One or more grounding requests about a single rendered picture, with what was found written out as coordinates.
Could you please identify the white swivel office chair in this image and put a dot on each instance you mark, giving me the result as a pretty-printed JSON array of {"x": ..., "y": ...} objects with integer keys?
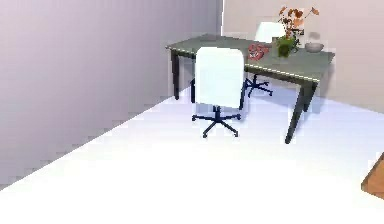
[
  {"x": 219, "y": 78},
  {"x": 268, "y": 31}
]

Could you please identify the grey-green table with dark legs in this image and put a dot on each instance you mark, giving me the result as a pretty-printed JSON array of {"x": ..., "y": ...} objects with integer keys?
[{"x": 300, "y": 65}]

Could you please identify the orange-leaved plant in green pot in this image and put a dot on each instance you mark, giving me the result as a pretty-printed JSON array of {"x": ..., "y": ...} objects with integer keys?
[{"x": 287, "y": 45}]

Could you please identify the red patterned flat object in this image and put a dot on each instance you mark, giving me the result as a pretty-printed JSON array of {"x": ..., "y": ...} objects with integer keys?
[{"x": 257, "y": 51}]

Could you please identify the grey bowl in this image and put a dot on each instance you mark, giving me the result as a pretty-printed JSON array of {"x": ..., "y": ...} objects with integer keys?
[{"x": 314, "y": 47}]

